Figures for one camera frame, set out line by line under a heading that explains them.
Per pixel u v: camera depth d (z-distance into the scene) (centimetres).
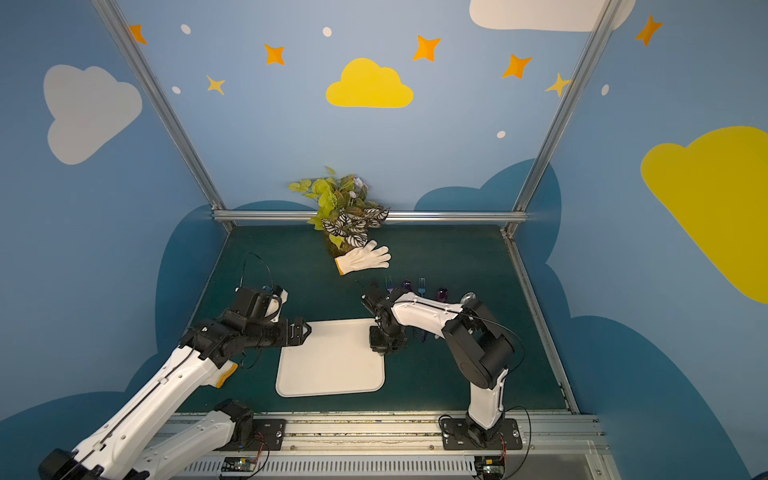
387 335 75
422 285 104
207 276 111
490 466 72
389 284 104
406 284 104
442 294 101
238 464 72
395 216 103
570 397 86
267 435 74
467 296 99
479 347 49
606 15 69
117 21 70
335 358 91
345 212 98
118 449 39
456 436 74
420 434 77
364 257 111
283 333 67
